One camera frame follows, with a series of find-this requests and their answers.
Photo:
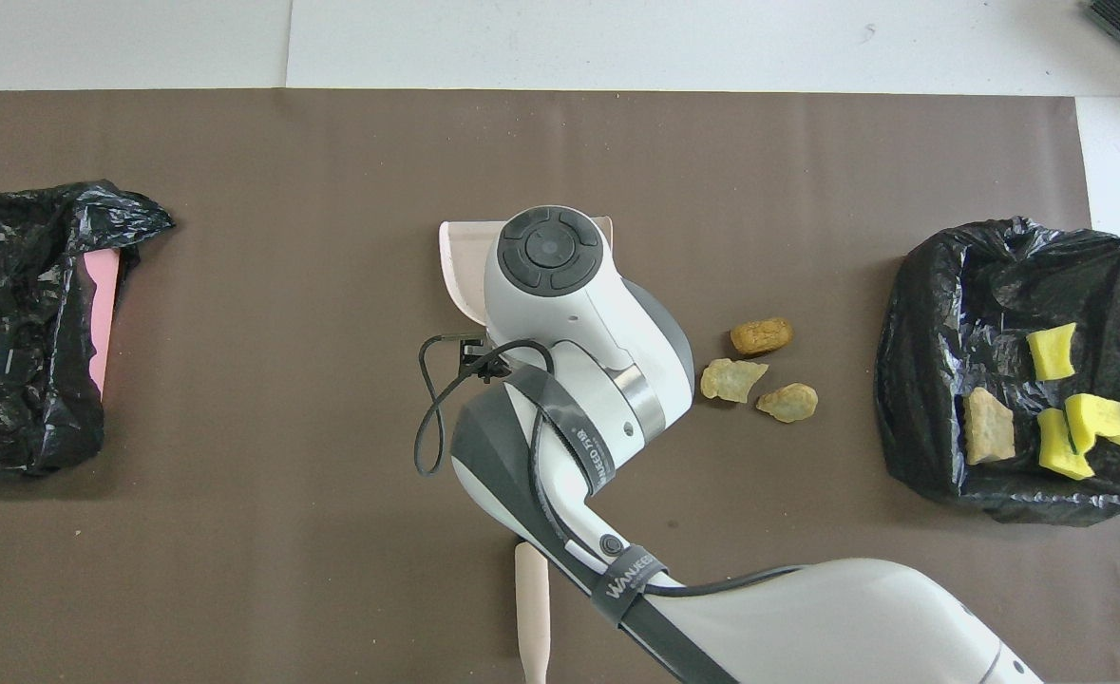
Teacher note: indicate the tan trash scrap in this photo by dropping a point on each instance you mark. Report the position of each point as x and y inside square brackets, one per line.
[789, 403]

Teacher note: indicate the beige sponge piece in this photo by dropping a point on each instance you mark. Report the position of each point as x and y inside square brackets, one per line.
[989, 429]

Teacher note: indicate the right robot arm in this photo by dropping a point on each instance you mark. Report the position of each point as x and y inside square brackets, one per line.
[806, 622]

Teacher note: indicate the yellow sponge piece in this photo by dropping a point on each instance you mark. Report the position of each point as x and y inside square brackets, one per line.
[1058, 451]
[1052, 351]
[1096, 418]

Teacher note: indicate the beige dustpan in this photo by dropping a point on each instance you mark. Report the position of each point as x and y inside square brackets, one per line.
[463, 261]

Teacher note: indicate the pale yellow trash scrap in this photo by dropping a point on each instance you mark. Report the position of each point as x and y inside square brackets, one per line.
[730, 380]

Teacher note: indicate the left black bag-lined pink bin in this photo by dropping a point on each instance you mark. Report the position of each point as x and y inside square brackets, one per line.
[18, 285]

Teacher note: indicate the right black bag-lined bin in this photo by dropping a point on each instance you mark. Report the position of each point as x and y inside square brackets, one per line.
[939, 313]

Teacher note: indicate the brown crumpled trash lump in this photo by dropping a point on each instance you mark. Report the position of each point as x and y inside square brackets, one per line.
[761, 335]

